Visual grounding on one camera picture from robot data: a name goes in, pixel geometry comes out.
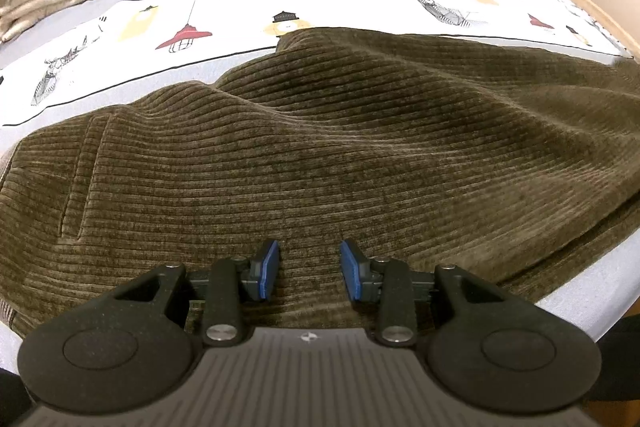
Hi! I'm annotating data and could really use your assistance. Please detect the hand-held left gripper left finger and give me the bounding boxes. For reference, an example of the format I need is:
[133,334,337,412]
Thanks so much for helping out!
[107,238,282,349]

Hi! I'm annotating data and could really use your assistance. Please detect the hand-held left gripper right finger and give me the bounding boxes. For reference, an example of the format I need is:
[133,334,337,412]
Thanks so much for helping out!
[338,239,507,349]

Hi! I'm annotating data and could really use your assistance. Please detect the olive corduroy pants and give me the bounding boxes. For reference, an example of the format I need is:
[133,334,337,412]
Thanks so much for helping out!
[0,27,640,341]

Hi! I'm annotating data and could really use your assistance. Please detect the grey printed bed sheet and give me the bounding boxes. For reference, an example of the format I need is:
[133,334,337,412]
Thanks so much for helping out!
[0,0,640,358]

